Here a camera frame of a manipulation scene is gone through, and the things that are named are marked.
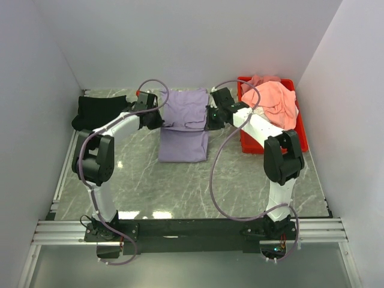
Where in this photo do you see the folded black t shirt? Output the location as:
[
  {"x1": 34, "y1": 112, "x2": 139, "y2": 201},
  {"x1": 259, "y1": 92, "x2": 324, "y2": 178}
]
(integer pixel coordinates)
[{"x1": 71, "y1": 95, "x2": 135, "y2": 131}]

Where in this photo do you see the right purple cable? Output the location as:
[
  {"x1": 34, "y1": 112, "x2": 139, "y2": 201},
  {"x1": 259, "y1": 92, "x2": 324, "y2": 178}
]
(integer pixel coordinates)
[{"x1": 209, "y1": 80, "x2": 300, "y2": 265}]

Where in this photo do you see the white t shirt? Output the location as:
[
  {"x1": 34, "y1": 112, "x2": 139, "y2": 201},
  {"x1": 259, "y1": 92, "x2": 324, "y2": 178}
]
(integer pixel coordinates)
[{"x1": 253, "y1": 106, "x2": 299, "y2": 122}]

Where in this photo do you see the lavender t shirt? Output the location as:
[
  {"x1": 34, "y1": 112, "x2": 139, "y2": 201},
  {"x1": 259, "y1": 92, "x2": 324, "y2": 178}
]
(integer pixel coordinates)
[{"x1": 158, "y1": 88, "x2": 209, "y2": 163}]

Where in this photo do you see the black base crossbar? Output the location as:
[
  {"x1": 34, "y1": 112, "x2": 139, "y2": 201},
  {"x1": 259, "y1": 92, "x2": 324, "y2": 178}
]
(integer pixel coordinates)
[{"x1": 84, "y1": 218, "x2": 296, "y2": 255}]

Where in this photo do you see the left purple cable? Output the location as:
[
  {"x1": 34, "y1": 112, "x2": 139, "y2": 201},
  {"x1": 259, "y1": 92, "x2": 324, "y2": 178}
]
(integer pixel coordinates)
[{"x1": 76, "y1": 79, "x2": 170, "y2": 266}]

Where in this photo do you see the aluminium frame rail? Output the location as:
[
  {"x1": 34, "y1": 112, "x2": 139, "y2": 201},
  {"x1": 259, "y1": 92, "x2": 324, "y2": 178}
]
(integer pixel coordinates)
[{"x1": 18, "y1": 218, "x2": 362, "y2": 287}]

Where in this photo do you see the pink t shirt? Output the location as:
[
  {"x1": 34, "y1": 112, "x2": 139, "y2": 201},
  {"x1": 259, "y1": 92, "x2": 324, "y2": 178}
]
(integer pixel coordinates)
[{"x1": 241, "y1": 75, "x2": 296, "y2": 130}]

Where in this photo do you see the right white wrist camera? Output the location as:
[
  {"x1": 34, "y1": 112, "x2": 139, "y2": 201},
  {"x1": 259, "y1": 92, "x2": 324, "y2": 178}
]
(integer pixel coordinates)
[{"x1": 209, "y1": 87, "x2": 217, "y2": 108}]

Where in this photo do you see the red plastic bin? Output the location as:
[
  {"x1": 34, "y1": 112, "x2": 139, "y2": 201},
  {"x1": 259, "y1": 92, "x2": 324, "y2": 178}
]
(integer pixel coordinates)
[{"x1": 239, "y1": 79, "x2": 309, "y2": 154}]

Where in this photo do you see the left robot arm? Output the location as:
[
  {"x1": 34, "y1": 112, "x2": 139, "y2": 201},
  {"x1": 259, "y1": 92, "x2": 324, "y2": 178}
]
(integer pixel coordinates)
[{"x1": 71, "y1": 91, "x2": 163, "y2": 241}]

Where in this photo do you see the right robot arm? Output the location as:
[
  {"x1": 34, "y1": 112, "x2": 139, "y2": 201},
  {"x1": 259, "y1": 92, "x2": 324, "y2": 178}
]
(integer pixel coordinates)
[{"x1": 206, "y1": 87, "x2": 305, "y2": 239}]

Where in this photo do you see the purple cable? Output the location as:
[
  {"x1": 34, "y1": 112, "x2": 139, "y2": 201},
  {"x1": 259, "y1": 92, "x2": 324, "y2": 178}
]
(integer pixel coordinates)
[
  {"x1": 76, "y1": 79, "x2": 170, "y2": 266},
  {"x1": 209, "y1": 80, "x2": 300, "y2": 265}
]

